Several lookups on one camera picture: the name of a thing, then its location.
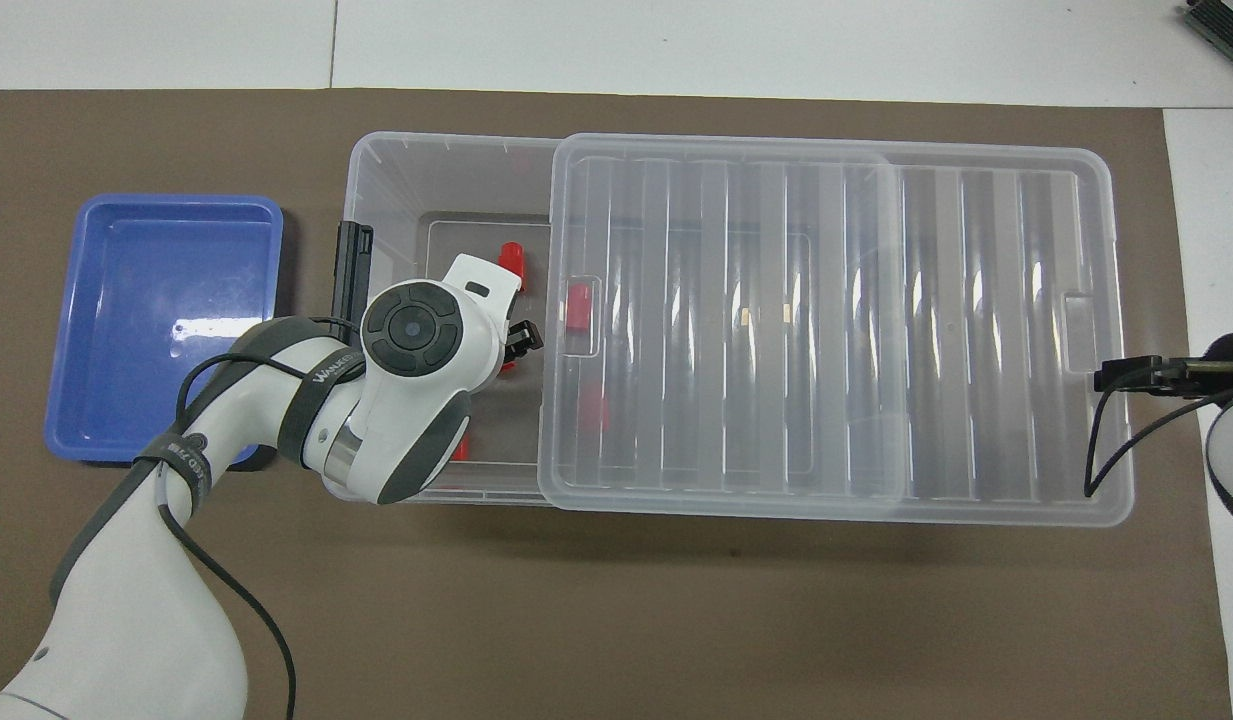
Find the clear plastic box lid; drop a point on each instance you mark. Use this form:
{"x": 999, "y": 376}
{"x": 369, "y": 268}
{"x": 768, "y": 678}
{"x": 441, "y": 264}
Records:
{"x": 836, "y": 330}

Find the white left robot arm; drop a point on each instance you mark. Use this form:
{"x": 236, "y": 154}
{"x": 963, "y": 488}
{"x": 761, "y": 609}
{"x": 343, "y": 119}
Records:
{"x": 126, "y": 600}

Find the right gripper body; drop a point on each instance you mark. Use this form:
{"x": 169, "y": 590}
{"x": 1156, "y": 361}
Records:
{"x": 1221, "y": 372}

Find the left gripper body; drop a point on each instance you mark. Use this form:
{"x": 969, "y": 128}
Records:
{"x": 481, "y": 285}

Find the grey ribbed device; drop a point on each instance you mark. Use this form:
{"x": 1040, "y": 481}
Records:
{"x": 1224, "y": 28}

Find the blue plastic tray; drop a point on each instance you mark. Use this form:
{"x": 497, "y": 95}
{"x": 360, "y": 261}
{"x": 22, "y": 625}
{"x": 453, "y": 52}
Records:
{"x": 126, "y": 330}

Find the brown table mat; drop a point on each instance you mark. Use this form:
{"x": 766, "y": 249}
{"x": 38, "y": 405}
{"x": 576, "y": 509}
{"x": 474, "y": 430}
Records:
{"x": 616, "y": 620}

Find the clear plastic storage box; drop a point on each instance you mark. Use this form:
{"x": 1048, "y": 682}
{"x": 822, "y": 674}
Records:
{"x": 446, "y": 190}

